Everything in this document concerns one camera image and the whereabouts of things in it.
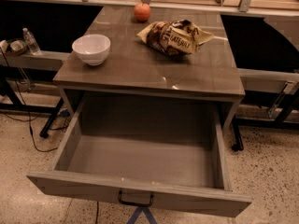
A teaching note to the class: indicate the grey open drawer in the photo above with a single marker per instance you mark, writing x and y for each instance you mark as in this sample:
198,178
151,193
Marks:
171,148

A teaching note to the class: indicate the black table leg right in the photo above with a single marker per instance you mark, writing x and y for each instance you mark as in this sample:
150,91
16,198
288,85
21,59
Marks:
238,145

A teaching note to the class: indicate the grey bench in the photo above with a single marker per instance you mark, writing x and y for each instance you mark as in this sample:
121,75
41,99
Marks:
47,60
269,81

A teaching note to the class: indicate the grey counter cabinet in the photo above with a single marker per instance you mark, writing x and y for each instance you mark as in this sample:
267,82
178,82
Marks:
132,67

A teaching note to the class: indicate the black drawer handle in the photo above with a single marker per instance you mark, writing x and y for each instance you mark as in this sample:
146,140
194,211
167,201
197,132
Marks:
135,200

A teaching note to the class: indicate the black table leg left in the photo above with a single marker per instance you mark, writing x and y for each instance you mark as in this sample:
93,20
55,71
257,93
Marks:
51,119

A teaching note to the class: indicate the small bowl with items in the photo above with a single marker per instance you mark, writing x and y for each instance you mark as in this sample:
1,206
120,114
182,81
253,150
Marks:
13,47

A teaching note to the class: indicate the brown chip bag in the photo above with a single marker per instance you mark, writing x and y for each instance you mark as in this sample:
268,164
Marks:
174,38

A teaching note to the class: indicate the grey left side bench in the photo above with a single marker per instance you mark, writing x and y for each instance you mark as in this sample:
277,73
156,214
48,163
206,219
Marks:
47,60

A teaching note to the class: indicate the white bowl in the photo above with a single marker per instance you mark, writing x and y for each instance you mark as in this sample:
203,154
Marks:
92,49

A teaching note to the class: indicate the black table leg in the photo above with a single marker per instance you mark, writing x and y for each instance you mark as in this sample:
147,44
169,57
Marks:
238,145
51,119

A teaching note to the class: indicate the red apple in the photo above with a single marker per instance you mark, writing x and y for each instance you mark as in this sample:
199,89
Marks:
142,12

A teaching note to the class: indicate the clear plastic water bottle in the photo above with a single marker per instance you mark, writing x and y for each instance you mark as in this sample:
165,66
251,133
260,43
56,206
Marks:
31,42

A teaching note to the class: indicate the grey right side bench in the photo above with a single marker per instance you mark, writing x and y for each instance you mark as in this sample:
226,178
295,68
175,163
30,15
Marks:
269,81

